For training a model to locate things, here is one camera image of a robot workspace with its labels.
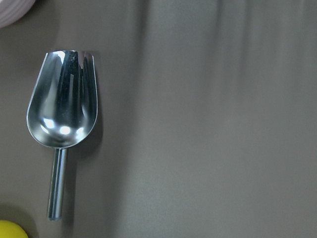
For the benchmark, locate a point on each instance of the metal ice scoop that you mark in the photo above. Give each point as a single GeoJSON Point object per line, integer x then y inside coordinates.
{"type": "Point", "coordinates": [62, 112]}

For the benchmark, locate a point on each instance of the pink bowl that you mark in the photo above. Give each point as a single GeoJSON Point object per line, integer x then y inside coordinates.
{"type": "Point", "coordinates": [13, 10]}

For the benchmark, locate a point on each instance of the yellow lemon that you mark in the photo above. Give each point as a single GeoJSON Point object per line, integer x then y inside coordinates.
{"type": "Point", "coordinates": [9, 229]}

